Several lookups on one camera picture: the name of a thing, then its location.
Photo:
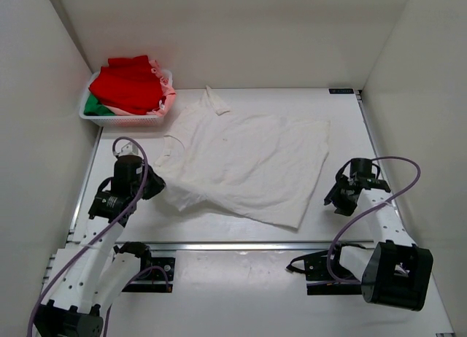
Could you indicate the red t shirt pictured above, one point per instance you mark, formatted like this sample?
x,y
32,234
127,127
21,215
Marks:
x,y
129,84

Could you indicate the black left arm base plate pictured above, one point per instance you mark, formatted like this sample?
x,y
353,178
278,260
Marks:
x,y
156,273

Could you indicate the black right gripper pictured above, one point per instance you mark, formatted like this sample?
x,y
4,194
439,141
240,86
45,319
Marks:
x,y
341,208

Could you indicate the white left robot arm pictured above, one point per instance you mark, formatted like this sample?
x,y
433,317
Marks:
x,y
74,300

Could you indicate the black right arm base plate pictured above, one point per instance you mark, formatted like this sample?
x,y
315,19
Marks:
x,y
318,280

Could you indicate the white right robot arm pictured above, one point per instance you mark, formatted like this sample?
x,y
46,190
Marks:
x,y
397,271

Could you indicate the pink t shirt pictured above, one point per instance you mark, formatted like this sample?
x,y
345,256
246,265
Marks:
x,y
168,91

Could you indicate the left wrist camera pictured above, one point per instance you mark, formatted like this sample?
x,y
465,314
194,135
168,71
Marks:
x,y
127,149

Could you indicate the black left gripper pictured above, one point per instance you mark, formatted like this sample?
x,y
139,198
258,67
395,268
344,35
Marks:
x,y
159,183

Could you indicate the white t shirt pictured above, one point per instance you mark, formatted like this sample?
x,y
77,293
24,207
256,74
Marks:
x,y
262,167

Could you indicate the white plastic laundry basket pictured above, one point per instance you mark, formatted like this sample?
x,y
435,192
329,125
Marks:
x,y
116,121

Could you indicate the aluminium table rail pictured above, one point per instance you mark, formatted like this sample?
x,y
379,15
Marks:
x,y
156,224

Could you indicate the green t shirt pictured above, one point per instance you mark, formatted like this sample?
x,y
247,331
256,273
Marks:
x,y
93,107

